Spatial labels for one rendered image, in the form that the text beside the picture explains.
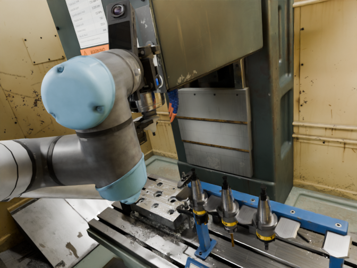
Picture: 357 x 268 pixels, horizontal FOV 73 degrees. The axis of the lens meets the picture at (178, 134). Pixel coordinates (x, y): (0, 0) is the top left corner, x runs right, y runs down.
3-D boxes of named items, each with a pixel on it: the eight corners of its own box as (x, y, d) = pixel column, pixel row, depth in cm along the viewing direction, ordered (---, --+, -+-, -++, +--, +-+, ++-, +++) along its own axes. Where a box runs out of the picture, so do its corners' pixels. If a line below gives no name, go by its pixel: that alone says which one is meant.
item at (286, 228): (293, 243, 59) (293, 241, 58) (271, 235, 62) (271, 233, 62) (300, 224, 63) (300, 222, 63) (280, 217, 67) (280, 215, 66)
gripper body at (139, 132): (136, 137, 102) (113, 151, 93) (130, 119, 98) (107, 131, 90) (149, 140, 97) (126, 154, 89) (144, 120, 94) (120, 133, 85)
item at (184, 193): (185, 203, 79) (185, 202, 79) (173, 199, 82) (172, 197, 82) (197, 191, 84) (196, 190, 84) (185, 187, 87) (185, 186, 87)
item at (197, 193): (206, 192, 80) (203, 175, 77) (201, 201, 76) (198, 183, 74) (194, 190, 82) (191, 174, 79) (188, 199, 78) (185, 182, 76)
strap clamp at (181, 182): (184, 202, 128) (178, 178, 122) (179, 200, 130) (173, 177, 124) (197, 188, 137) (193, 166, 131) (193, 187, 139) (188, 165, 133)
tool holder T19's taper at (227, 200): (237, 202, 73) (235, 184, 70) (232, 212, 69) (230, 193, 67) (223, 199, 75) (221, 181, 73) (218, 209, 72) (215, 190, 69)
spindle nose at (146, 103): (173, 101, 99) (168, 72, 94) (144, 115, 89) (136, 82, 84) (149, 99, 110) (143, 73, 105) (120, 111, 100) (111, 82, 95)
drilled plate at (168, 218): (175, 229, 106) (172, 221, 104) (131, 209, 124) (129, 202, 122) (203, 199, 121) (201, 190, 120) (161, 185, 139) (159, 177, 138)
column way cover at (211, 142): (252, 179, 135) (245, 90, 115) (184, 164, 165) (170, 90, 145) (255, 175, 138) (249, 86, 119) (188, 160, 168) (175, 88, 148)
